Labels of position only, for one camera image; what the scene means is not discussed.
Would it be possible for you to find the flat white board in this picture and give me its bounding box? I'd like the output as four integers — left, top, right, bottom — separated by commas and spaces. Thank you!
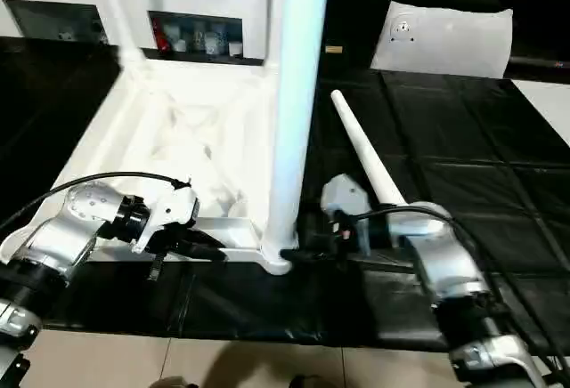
515, 78, 570, 150

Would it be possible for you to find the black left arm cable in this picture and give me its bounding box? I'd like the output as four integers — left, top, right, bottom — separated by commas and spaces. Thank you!
0, 171, 193, 236

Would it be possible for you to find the white plastic table leg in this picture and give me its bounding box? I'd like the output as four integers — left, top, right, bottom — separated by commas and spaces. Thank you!
95, 0, 150, 75
259, 0, 333, 275
329, 89, 412, 207

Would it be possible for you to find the white cabinet with glass doors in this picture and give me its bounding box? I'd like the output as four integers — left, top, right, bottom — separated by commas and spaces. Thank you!
0, 0, 273, 65

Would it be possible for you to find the white plastic table top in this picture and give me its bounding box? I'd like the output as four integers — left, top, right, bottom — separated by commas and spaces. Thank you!
0, 57, 297, 277

